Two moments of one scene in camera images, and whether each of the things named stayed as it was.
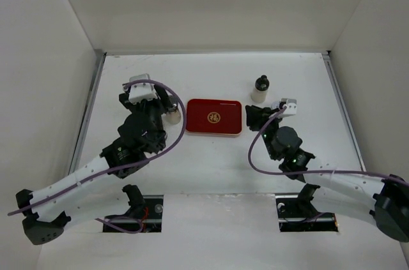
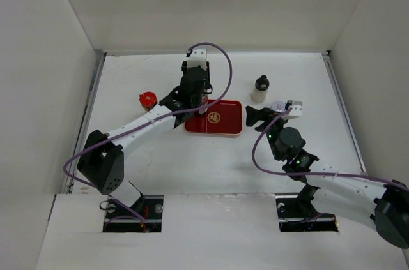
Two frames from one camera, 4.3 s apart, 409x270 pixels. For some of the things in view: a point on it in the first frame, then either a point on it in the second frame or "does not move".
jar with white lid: [275, 105] does not move
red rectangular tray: [210, 116] does not move
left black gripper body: [153, 108] -> [197, 103]
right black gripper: [256, 116] does not move
